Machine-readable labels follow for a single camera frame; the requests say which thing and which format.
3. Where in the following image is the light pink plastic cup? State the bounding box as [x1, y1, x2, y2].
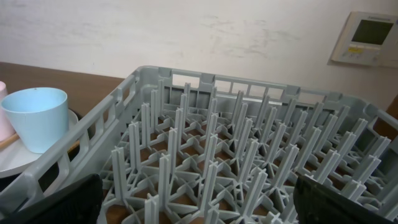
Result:
[0, 82, 15, 141]

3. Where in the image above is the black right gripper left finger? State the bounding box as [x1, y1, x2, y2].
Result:
[1, 174, 103, 224]

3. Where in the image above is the light grey round plate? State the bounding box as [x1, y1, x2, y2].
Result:
[1, 108, 78, 178]

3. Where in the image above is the round black serving tray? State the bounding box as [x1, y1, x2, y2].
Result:
[1, 108, 83, 192]

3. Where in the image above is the beige wall control panel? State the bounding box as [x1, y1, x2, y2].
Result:
[331, 11, 397, 68]

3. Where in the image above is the grey plastic dishwasher rack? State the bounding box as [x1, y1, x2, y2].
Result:
[1, 66, 397, 223]

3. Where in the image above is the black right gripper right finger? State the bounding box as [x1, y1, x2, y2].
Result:
[293, 176, 393, 224]

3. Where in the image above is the wooden chopstick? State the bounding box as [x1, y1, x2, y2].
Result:
[0, 133, 19, 149]
[67, 141, 80, 152]

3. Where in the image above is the light blue plastic cup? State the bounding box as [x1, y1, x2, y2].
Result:
[1, 87, 69, 154]

